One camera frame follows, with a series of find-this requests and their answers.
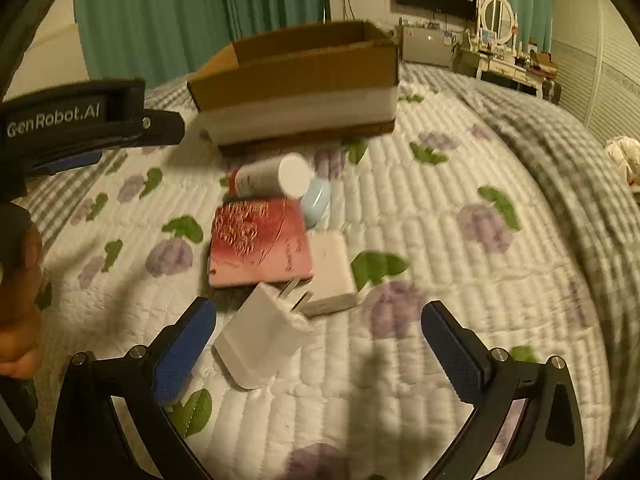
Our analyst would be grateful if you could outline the white bottle with red label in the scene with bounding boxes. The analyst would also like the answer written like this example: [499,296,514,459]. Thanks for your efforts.
[229,153,310,199]

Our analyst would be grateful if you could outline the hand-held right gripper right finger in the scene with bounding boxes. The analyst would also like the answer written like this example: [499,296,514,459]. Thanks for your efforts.
[421,300,586,480]

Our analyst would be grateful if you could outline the silver small fridge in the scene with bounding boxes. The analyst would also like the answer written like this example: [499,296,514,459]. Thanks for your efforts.
[401,24,458,68]

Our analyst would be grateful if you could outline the grey checked bedsheet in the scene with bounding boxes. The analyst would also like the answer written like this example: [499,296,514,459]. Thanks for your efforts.
[10,62,638,461]

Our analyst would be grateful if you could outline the white charger plug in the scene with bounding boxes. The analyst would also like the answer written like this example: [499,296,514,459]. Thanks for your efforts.
[213,280,315,391]

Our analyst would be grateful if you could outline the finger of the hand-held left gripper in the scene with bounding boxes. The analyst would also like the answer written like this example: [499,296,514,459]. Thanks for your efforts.
[22,150,103,179]
[100,108,186,155]

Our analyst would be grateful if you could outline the person's left hand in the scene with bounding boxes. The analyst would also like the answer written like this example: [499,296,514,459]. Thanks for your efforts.
[0,220,45,377]

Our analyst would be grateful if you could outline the brown cardboard box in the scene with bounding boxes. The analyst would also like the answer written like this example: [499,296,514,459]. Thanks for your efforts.
[187,20,401,157]

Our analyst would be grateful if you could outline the white louvred wardrobe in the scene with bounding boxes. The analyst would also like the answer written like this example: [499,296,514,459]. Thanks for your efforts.
[547,0,640,147]

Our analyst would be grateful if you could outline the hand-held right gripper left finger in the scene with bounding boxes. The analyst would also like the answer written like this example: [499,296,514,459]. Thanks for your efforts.
[51,296,217,480]

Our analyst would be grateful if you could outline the white dressing table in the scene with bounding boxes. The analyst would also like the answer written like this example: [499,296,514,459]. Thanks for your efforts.
[450,37,560,105]

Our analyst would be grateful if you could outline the white oval vanity mirror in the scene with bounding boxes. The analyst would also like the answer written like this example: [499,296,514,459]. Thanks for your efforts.
[479,0,519,47]

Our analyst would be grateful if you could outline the white puffer jacket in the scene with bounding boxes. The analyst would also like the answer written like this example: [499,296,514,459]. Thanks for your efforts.
[604,136,640,189]

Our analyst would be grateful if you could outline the floral quilted mat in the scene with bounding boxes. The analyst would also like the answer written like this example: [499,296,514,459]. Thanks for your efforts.
[15,62,618,480]

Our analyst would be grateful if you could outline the light blue round case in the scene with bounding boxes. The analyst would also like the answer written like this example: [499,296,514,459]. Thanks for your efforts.
[300,178,332,227]

